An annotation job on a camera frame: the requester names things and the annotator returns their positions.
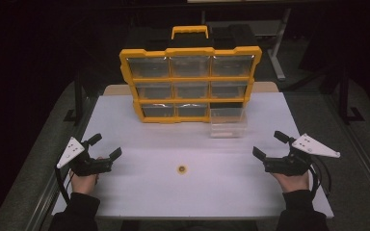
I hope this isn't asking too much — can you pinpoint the white metal table leg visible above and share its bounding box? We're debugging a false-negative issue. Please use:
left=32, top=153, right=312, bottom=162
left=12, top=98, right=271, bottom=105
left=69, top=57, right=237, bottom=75
left=267, top=7, right=293, bottom=82

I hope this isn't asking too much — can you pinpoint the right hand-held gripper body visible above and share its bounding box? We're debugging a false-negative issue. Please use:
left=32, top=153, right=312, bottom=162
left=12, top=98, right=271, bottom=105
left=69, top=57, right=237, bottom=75
left=263, top=133, right=341, bottom=177

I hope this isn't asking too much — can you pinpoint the single clear plastic drawer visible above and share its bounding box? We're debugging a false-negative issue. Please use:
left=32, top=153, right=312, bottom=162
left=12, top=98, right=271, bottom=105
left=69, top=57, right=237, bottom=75
left=209, top=107, right=249, bottom=140

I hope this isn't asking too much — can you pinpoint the yellow organizer cabinet with handle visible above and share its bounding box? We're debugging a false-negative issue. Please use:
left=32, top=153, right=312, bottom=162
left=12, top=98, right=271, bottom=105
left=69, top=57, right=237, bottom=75
left=119, top=25, right=263, bottom=125

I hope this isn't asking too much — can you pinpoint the set of clear cabinet drawers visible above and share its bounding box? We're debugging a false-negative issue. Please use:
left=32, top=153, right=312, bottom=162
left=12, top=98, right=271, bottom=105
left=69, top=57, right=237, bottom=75
left=126, top=55, right=255, bottom=118

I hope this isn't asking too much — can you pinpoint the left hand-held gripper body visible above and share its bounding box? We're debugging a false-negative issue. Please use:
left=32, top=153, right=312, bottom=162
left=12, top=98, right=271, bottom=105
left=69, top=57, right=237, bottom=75
left=56, top=137, right=114, bottom=177

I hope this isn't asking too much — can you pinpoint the person's right hand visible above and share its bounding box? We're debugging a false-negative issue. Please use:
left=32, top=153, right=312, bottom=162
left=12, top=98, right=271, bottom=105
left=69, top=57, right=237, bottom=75
left=271, top=169, right=311, bottom=193

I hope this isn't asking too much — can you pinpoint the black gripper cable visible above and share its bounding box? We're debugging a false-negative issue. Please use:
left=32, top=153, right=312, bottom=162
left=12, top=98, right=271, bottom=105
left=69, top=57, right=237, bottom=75
left=307, top=155, right=333, bottom=197
left=54, top=166, right=75, bottom=206

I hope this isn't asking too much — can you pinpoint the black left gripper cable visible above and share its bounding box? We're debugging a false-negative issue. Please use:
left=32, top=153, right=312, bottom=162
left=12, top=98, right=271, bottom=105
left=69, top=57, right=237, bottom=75
left=54, top=166, right=75, bottom=206

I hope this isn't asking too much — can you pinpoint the black metal stand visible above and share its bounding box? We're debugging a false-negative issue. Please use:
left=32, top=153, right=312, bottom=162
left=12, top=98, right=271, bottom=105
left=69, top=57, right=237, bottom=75
left=338, top=62, right=366, bottom=126
left=63, top=71, right=85, bottom=126

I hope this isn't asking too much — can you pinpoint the person's left hand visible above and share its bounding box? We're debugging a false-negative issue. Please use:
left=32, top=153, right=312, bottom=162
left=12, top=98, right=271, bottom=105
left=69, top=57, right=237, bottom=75
left=69, top=170, right=99, bottom=196

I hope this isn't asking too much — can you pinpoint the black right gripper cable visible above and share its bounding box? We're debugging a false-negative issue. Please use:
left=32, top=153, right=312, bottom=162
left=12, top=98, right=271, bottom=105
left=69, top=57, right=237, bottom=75
left=307, top=155, right=333, bottom=197

